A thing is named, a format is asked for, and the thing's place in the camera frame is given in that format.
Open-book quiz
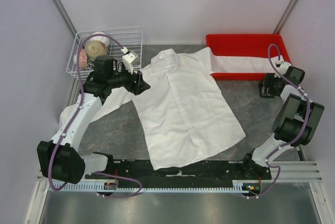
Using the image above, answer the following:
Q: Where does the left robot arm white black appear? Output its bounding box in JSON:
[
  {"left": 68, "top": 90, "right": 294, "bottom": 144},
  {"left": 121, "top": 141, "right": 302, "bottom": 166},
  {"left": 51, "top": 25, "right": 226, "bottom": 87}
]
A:
[{"left": 37, "top": 52, "right": 150, "bottom": 184}]

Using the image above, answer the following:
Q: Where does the aluminium frame rail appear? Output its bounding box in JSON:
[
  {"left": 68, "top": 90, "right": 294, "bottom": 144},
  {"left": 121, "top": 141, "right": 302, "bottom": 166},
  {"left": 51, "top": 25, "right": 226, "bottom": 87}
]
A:
[{"left": 36, "top": 160, "right": 324, "bottom": 183}]

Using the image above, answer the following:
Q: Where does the beige ceramic bowl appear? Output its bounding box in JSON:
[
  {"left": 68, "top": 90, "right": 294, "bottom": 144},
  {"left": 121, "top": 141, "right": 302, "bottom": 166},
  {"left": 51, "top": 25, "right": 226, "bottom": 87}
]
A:
[{"left": 85, "top": 40, "right": 107, "bottom": 60}]

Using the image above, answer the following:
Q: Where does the purple cable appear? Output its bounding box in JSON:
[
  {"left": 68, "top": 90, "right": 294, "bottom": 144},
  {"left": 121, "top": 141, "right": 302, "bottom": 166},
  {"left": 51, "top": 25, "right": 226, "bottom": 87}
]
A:
[
  {"left": 245, "top": 43, "right": 312, "bottom": 199},
  {"left": 48, "top": 34, "right": 143, "bottom": 198}
]

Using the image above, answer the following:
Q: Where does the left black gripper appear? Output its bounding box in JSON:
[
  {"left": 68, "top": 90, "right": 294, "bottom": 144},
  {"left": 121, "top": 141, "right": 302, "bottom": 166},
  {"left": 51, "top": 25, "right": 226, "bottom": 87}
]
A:
[{"left": 107, "top": 63, "right": 150, "bottom": 96}]

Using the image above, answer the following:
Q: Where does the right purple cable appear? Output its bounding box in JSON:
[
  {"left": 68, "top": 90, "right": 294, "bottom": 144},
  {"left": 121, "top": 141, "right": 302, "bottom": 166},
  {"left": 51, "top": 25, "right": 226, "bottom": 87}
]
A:
[{"left": 245, "top": 43, "right": 312, "bottom": 199}]

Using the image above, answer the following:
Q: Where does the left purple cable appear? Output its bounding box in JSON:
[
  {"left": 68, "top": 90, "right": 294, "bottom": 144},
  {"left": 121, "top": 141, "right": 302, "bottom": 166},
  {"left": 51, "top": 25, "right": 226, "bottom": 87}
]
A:
[{"left": 48, "top": 34, "right": 143, "bottom": 198}]

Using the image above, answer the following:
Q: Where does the white wire dish rack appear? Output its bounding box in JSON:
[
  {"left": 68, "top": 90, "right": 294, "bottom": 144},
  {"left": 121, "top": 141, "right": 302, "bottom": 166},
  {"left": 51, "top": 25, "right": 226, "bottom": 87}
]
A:
[{"left": 66, "top": 27, "right": 144, "bottom": 80}]

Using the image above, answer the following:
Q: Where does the light blue cable duct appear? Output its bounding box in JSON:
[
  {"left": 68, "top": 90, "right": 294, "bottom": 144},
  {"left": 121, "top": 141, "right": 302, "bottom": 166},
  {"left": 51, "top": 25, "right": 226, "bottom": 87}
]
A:
[{"left": 61, "top": 181, "right": 261, "bottom": 193}]

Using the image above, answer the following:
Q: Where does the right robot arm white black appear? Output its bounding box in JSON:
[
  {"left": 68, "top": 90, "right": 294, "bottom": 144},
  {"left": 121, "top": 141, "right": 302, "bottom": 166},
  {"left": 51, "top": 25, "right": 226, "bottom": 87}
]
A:
[{"left": 239, "top": 66, "right": 325, "bottom": 179}]

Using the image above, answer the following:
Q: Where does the red plastic bin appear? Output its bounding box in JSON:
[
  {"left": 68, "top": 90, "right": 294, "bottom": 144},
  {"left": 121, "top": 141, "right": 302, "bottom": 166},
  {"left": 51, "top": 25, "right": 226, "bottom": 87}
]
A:
[{"left": 206, "top": 34, "right": 291, "bottom": 81}]

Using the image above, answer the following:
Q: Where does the white button shirt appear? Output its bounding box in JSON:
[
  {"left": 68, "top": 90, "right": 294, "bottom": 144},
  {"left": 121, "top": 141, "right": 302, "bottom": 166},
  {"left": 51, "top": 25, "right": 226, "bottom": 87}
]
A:
[{"left": 59, "top": 47, "right": 282, "bottom": 171}]

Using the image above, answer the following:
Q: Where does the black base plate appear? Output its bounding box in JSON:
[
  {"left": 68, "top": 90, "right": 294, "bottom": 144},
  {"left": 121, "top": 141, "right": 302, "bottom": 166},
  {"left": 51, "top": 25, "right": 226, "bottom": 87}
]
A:
[{"left": 85, "top": 158, "right": 272, "bottom": 192}]

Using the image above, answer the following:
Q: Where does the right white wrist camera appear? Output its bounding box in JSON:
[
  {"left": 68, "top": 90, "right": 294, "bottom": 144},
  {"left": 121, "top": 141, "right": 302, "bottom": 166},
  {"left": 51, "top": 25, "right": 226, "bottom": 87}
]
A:
[{"left": 275, "top": 60, "right": 291, "bottom": 77}]

